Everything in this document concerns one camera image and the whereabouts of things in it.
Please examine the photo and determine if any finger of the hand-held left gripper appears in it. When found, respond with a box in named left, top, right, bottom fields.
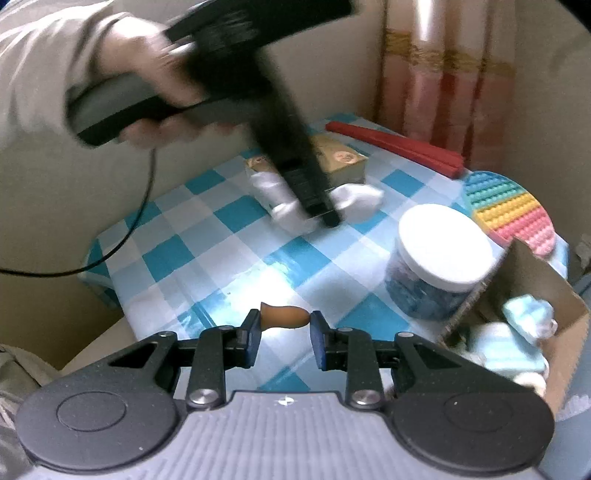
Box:
left=252, top=48, right=345, bottom=229

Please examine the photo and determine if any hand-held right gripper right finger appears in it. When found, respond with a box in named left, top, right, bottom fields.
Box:
left=310, top=311, right=467, bottom=411

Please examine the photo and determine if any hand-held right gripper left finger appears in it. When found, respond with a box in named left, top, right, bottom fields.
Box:
left=106, top=308, right=263, bottom=411

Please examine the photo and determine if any orange soft rubber piece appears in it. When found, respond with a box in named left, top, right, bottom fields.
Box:
left=260, top=302, right=311, bottom=332

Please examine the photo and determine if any white cloth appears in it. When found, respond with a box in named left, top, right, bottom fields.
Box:
left=252, top=172, right=385, bottom=234

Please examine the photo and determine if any blue face mask bundle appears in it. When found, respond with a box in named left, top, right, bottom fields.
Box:
left=468, top=322, right=550, bottom=384

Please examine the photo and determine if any light blue face mask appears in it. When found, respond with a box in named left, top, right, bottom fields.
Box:
left=502, top=295, right=558, bottom=346

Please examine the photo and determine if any cardboard box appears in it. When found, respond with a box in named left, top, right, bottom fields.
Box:
left=436, top=237, right=591, bottom=418

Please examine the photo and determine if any person's left forearm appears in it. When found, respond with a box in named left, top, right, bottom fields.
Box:
left=0, top=0, right=134, bottom=155

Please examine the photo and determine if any person's left hand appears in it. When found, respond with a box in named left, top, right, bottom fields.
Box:
left=98, top=19, right=235, bottom=151

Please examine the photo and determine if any gold paper-wrapped box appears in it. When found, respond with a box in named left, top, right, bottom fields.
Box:
left=244, top=134, right=370, bottom=185

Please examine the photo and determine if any red folded fan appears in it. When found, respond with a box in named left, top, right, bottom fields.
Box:
left=325, top=121, right=465, bottom=178

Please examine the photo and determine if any blue checkered tablecloth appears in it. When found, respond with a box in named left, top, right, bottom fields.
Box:
left=78, top=113, right=571, bottom=402

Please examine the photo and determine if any clear jar with white lid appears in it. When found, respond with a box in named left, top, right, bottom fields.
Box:
left=385, top=203, right=495, bottom=322

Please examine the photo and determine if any pink gold-trimmed curtain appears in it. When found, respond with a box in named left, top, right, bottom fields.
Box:
left=379, top=0, right=522, bottom=174

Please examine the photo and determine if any rainbow pop bubble toy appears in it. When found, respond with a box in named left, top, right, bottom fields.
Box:
left=463, top=171, right=555, bottom=256

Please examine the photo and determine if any person's grey clothing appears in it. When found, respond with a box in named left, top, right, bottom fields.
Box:
left=0, top=344, right=61, bottom=480

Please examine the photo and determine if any black cable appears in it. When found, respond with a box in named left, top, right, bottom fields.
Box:
left=0, top=148, right=158, bottom=278

